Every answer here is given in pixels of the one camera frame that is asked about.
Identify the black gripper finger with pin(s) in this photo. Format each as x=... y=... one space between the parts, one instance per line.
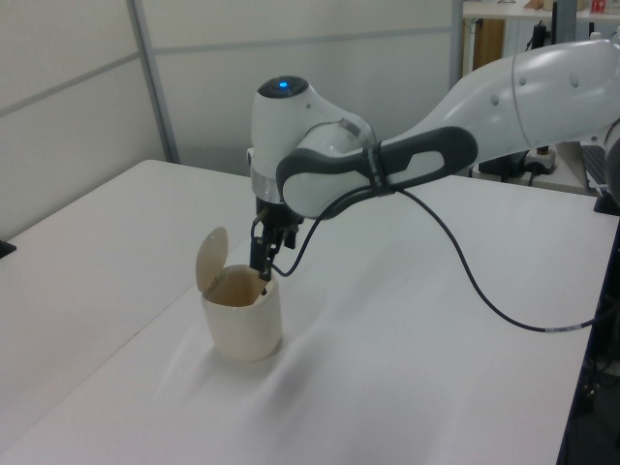
x=259 y=252
x=291 y=237

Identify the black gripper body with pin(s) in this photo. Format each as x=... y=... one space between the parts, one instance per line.
x=281 y=213

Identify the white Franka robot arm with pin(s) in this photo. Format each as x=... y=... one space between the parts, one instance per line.
x=484 y=102

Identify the small white lidded bin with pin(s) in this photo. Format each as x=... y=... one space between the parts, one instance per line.
x=242 y=329

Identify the black box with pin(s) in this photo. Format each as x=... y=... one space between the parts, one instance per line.
x=504 y=167

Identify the black clamp base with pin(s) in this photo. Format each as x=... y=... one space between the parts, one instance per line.
x=7 y=249
x=605 y=204

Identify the wooden desk panel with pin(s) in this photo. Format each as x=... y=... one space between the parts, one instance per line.
x=486 y=43

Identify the grey laptop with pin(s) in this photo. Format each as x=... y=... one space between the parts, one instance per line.
x=595 y=167

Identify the grey partition post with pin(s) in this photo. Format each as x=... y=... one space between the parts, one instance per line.
x=155 y=82
x=457 y=43

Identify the dark vertical stand frame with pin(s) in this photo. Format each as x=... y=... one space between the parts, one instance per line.
x=591 y=368

